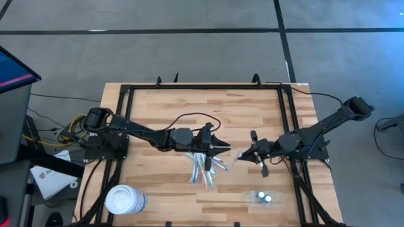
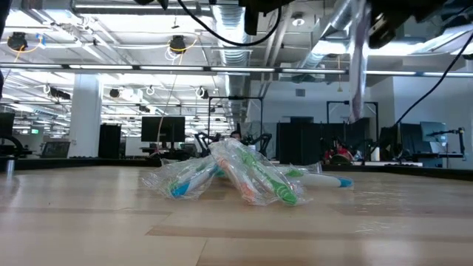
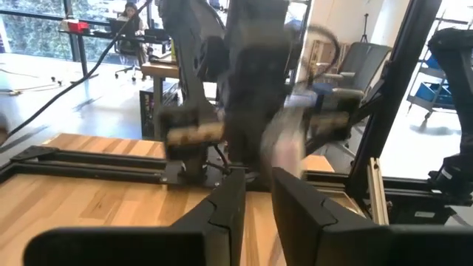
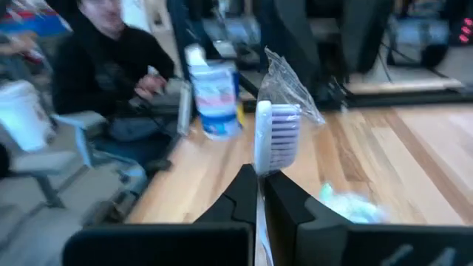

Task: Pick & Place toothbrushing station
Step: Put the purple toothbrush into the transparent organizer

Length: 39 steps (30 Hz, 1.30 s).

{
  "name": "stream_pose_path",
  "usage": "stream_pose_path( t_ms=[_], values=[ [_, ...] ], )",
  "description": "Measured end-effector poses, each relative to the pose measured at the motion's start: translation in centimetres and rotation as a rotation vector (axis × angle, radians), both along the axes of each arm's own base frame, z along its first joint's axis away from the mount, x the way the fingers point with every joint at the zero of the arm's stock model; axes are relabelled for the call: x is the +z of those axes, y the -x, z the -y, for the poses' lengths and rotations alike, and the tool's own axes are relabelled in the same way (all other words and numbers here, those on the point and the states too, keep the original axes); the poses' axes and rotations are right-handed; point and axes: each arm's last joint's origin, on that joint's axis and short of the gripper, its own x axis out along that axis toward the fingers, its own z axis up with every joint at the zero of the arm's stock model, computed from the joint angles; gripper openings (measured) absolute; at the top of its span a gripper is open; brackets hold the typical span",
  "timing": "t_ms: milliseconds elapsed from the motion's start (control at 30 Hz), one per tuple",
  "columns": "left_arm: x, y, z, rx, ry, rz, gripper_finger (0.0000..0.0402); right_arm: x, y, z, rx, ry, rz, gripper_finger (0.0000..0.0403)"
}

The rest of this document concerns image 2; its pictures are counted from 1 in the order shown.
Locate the white blue-tipped toothbrush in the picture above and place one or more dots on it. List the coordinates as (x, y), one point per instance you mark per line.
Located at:
(325, 180)

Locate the green toothbrush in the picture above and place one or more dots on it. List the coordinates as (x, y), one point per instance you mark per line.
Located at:
(173, 183)
(281, 190)

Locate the black background robot arm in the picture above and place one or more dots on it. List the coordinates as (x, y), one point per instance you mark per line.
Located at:
(207, 142)
(260, 142)

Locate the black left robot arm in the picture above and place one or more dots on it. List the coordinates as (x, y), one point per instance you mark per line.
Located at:
(151, 3)

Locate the white ceiling sensor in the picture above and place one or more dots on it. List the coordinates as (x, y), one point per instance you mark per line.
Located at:
(298, 20)

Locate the long ceiling light bar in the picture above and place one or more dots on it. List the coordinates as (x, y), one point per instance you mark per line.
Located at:
(240, 69)

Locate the grey blue monitor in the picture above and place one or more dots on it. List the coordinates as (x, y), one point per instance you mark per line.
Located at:
(432, 133)

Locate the black computer monitor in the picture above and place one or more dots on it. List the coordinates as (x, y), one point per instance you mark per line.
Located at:
(162, 129)
(406, 138)
(6, 125)

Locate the person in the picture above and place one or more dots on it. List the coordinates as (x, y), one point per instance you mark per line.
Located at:
(235, 135)
(338, 153)

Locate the black boom stand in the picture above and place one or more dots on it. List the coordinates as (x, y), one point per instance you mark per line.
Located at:
(460, 142)

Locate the white paper roll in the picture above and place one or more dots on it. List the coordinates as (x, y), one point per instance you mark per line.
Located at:
(375, 154)

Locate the orange wrapped toothbrush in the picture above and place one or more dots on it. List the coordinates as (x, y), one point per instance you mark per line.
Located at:
(240, 184)

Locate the black cabinet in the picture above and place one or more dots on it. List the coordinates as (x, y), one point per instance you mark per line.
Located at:
(109, 142)

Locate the white round column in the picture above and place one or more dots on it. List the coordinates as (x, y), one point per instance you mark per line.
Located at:
(85, 118)

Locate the green exit sign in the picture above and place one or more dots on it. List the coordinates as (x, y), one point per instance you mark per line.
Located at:
(35, 131)

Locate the smooth silver ventilation duct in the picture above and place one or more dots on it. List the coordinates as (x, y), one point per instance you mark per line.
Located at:
(338, 18)

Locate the ribbed silver ventilation duct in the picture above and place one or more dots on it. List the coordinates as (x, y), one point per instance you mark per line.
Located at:
(236, 59)

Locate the black gantry frame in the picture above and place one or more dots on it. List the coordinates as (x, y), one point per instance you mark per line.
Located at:
(336, 102)
(236, 98)

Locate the black partition wall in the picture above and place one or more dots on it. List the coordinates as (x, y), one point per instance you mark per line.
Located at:
(303, 144)

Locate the black aluminium table frame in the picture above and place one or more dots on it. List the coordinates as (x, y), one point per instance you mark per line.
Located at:
(74, 162)

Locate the grey metal post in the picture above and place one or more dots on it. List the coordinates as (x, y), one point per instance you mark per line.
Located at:
(10, 166)

